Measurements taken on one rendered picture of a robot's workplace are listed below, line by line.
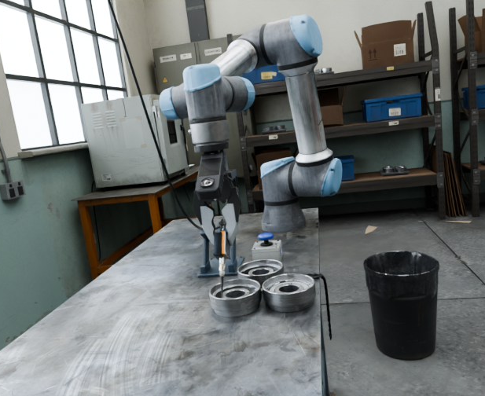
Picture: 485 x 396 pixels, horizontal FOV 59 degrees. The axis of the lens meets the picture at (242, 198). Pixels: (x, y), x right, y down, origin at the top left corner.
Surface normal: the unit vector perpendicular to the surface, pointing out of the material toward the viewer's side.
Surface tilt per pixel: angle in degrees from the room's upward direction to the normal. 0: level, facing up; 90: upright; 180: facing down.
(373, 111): 90
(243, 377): 0
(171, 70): 90
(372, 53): 92
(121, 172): 90
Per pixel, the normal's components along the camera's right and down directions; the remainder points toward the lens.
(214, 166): -0.18, -0.73
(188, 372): -0.12, -0.98
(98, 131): -0.16, 0.20
